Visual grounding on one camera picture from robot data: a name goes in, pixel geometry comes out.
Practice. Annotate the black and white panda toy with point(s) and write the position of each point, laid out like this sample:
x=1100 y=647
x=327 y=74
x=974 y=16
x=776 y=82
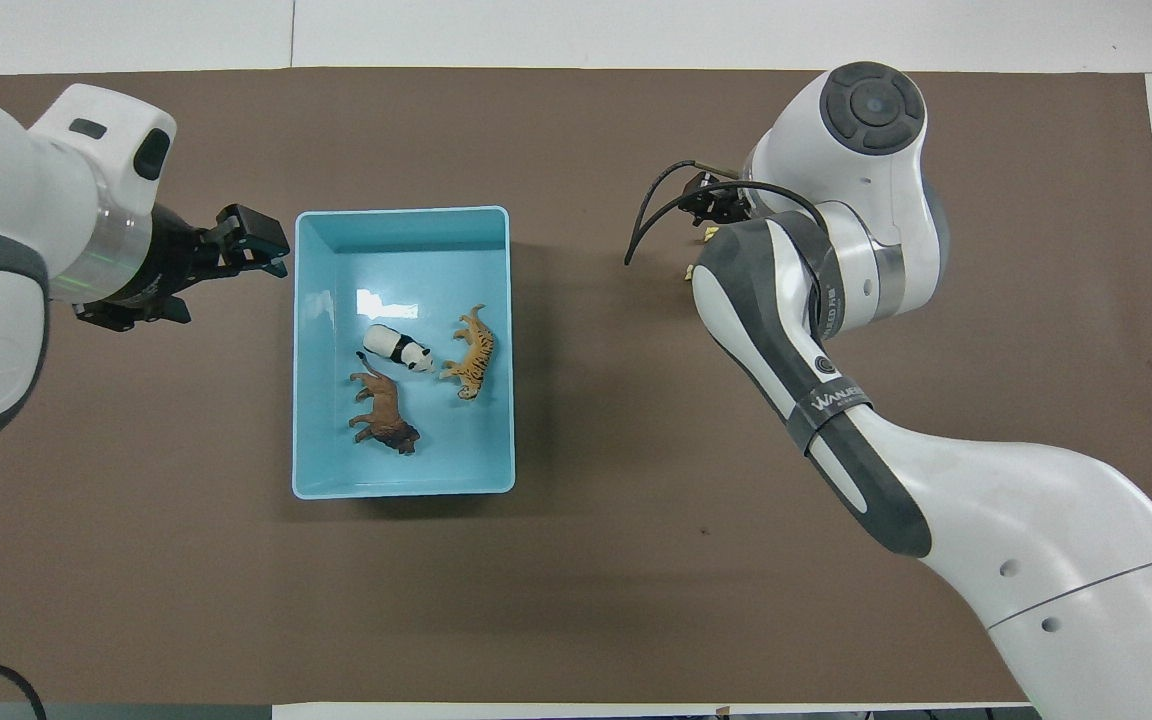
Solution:
x=394 y=346

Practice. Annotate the brown lion toy figure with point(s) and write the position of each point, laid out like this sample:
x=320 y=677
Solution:
x=388 y=412

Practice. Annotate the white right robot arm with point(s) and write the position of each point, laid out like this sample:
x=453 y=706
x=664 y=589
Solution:
x=866 y=250

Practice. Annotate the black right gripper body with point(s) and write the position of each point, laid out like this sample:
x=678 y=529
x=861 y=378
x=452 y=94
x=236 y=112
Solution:
x=721 y=203

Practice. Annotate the brown paper table mat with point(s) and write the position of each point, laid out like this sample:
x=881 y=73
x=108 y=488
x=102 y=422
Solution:
x=636 y=600

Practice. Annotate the light blue plastic storage box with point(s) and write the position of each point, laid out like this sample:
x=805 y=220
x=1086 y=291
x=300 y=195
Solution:
x=406 y=270

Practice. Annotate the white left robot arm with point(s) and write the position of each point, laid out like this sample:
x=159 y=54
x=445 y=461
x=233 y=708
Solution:
x=6 y=230

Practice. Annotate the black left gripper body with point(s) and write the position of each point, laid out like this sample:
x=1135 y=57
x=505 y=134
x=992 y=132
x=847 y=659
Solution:
x=161 y=265

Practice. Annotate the orange striped tiger toy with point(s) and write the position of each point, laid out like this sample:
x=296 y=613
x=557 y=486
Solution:
x=476 y=352

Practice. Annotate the cream llama toy figure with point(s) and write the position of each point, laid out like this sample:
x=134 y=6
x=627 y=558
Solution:
x=709 y=234

